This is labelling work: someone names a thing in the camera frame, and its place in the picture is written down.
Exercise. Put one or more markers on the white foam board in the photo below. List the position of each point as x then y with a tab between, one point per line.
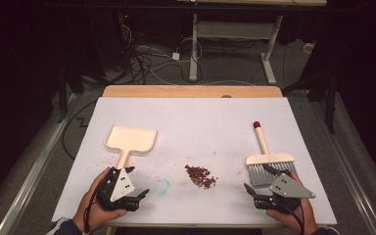
182	124

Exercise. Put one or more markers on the black metal stand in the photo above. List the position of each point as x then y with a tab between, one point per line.
62	94
331	98

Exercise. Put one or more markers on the person's left hand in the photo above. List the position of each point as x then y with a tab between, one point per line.
94	212

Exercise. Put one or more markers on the pile of red beans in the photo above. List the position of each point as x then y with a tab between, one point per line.
199	176

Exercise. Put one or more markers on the white metal table frame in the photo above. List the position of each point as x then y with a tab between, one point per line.
231	30

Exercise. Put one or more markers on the person's right hand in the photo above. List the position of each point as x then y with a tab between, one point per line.
293	222

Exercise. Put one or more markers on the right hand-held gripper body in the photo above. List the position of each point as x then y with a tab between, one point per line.
290	188

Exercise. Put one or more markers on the cream brush with grey bristles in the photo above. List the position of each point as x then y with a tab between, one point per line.
267	159

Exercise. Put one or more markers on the wooden table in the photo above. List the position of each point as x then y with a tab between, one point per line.
192	91

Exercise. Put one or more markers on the aluminium floor rail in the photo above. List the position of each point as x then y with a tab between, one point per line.
32	173
349	176

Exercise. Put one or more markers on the cream plastic dustpan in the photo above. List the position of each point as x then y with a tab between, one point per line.
130	140

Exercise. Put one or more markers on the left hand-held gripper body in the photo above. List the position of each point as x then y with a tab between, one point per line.
121	186

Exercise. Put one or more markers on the white power adapter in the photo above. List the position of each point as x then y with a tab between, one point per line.
175	56

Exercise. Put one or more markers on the small white box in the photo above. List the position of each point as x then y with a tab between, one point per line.
308	48

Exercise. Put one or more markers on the grey table grommet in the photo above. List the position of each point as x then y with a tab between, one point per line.
226	96

